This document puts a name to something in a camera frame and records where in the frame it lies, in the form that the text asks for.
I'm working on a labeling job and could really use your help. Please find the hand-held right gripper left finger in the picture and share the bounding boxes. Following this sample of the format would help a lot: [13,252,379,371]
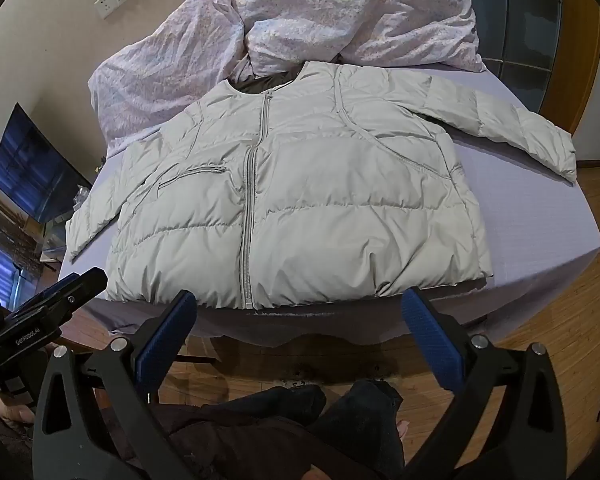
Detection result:
[32,289,216,480]

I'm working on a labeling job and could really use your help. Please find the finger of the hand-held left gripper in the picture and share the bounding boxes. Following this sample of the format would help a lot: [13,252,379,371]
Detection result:
[7,267,109,327]

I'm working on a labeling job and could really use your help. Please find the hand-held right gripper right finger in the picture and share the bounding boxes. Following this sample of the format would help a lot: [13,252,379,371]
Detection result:
[380,288,577,480]

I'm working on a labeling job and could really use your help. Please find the cream puffer jacket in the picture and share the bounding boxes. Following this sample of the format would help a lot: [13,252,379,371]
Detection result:
[66,61,578,311]

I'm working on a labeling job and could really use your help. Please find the person's left hand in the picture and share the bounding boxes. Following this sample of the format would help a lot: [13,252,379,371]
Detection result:
[0,392,37,426]

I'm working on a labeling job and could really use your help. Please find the flat screen television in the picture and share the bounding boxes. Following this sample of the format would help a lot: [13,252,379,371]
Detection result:
[0,102,93,225]

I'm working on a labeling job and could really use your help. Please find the bed with lavender sheet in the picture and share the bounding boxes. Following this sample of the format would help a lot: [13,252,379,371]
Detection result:
[55,62,600,361]

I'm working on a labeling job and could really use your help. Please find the person's dark trousers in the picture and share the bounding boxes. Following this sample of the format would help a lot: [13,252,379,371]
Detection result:
[145,379,417,480]

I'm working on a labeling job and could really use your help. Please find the dark grid window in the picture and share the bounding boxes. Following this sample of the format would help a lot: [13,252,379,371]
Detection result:
[462,0,566,96]

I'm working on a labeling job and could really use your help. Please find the pink floral duvet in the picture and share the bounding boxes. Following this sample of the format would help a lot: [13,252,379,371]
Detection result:
[87,0,486,156]

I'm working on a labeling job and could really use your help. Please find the wooden door frame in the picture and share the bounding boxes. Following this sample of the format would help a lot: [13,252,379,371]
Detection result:
[537,0,600,133]

